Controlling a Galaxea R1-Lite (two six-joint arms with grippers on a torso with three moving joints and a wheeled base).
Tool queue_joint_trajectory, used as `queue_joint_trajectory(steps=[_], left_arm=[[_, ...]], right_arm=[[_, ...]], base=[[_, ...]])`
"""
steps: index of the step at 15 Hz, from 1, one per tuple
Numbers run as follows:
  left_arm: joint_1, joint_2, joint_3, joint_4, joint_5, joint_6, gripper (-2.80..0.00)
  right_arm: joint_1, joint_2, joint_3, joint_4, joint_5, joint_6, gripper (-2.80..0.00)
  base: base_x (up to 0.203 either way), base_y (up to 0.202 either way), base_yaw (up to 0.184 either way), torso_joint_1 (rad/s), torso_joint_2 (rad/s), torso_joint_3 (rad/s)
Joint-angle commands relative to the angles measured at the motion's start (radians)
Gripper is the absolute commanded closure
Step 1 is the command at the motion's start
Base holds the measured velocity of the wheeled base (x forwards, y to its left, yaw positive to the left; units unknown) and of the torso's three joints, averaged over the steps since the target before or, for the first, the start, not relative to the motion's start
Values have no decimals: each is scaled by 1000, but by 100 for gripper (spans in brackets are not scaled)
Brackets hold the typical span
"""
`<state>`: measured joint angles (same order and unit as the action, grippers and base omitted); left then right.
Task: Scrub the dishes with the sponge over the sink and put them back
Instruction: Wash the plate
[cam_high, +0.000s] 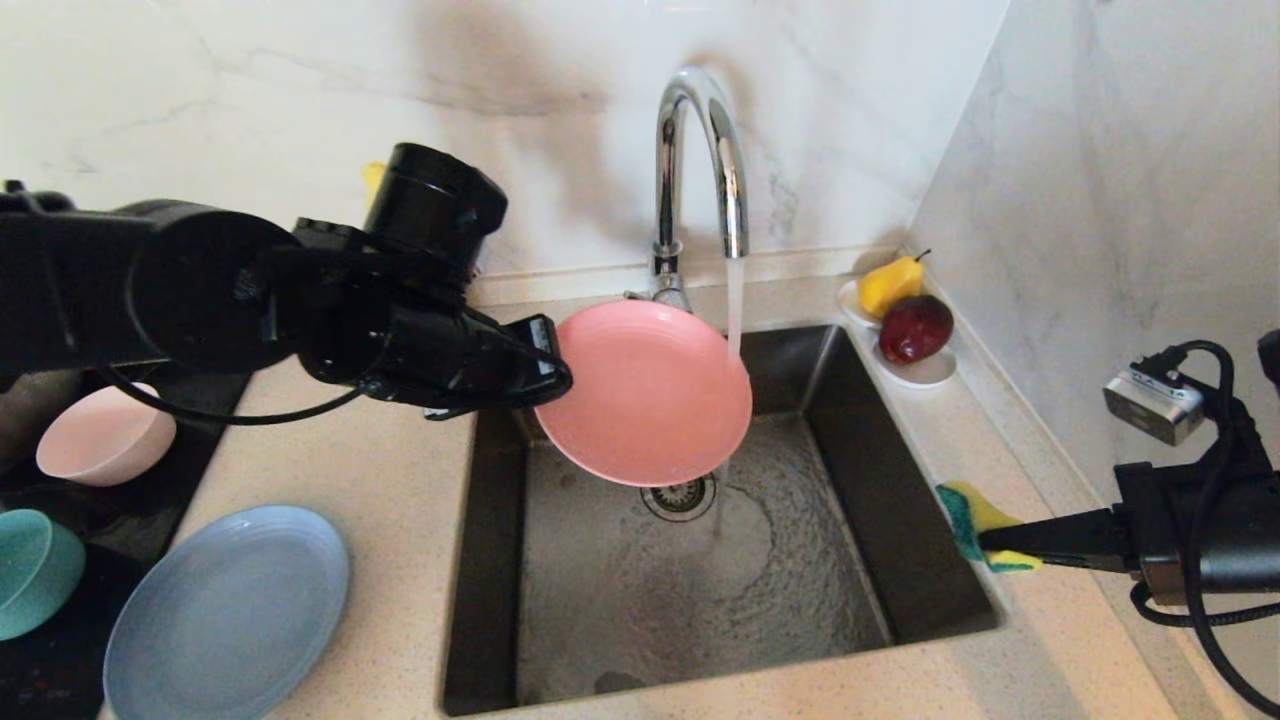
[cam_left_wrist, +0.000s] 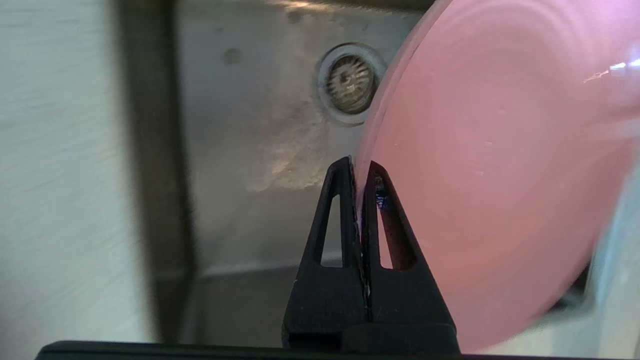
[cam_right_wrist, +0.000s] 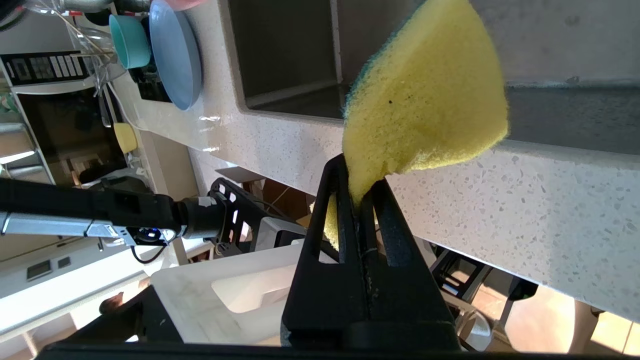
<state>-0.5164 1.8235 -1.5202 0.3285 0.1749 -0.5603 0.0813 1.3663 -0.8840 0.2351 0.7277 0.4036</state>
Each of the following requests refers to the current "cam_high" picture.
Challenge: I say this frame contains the yellow sponge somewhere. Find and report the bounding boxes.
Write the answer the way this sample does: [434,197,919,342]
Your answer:
[937,481,1043,573]

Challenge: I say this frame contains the salmon pink plate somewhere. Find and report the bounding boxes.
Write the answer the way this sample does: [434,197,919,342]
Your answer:
[535,300,753,488]

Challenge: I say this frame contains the chrome gooseneck faucet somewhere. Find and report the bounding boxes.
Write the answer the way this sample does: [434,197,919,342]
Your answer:
[640,66,750,313]

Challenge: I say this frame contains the light pink bowl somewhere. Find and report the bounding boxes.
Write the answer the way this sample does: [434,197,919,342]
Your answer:
[37,382,177,488]

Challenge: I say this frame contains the blue plate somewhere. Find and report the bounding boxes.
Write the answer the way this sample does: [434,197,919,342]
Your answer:
[103,504,353,720]

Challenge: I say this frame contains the teal bowl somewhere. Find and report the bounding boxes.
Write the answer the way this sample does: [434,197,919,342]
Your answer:
[0,509,86,641]

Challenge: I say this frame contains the stainless steel sink basin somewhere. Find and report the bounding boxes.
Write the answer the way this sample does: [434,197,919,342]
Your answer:
[443,323,1003,716]

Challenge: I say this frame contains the round metal drain strainer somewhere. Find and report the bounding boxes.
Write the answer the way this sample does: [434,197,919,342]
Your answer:
[640,475,716,523]

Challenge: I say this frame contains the small white dish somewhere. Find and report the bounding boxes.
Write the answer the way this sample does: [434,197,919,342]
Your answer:
[836,278,883,329]
[872,338,957,389]

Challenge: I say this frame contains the dark red apple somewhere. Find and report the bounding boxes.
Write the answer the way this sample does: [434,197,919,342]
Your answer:
[877,294,954,365]

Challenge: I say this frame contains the yellow pear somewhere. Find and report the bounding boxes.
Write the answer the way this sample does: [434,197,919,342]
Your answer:
[858,250,930,320]

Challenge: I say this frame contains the black induction cooktop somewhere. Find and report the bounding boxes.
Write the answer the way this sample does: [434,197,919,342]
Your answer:
[0,365,251,720]

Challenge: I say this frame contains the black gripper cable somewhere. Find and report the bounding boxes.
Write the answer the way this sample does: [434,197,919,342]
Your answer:
[105,365,363,427]
[1130,340,1280,716]

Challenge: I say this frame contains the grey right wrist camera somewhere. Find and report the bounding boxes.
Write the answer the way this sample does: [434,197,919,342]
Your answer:
[1103,365,1206,446]

